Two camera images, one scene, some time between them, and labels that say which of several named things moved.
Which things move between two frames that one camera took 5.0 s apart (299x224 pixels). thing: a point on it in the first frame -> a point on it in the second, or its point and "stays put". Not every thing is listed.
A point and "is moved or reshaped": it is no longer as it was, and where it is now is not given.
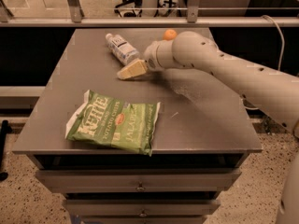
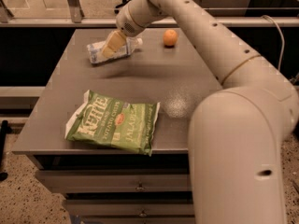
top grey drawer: x=137 y=180 stays put
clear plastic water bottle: x=122 y=50 is moved or reshaped
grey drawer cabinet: x=202 y=138 stays put
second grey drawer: x=140 y=207 stays put
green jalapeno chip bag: x=107 y=122 stays put
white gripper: x=151 y=59 -> x=123 y=22
